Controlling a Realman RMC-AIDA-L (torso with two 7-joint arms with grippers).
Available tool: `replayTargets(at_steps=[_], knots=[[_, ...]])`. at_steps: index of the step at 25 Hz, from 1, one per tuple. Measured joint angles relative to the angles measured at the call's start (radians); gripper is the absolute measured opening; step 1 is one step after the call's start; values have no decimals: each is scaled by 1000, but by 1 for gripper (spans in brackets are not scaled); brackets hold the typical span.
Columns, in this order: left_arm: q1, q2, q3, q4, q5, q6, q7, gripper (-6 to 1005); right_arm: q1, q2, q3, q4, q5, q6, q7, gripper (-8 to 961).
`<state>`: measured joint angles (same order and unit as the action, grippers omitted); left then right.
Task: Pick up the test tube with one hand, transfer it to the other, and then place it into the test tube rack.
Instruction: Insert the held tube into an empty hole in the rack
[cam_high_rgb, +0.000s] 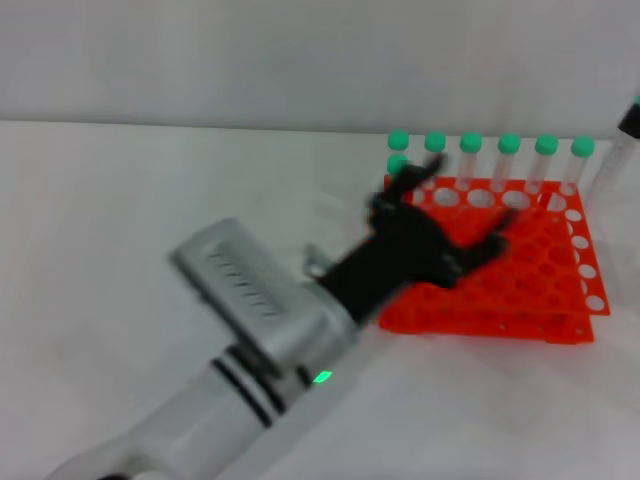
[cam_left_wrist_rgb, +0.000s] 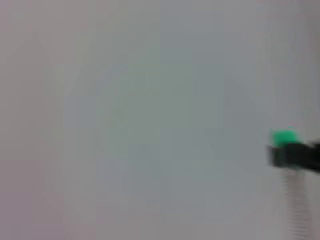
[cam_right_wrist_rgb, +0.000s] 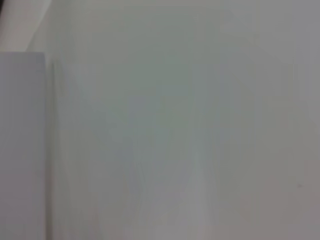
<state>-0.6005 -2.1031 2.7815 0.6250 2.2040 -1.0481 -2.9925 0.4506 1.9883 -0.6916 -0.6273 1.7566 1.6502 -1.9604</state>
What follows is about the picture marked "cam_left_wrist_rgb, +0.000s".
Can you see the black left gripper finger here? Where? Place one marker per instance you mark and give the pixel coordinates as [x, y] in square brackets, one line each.
[295, 157]

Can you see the clear test tube green cap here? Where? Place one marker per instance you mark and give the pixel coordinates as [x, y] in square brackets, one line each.
[285, 137]

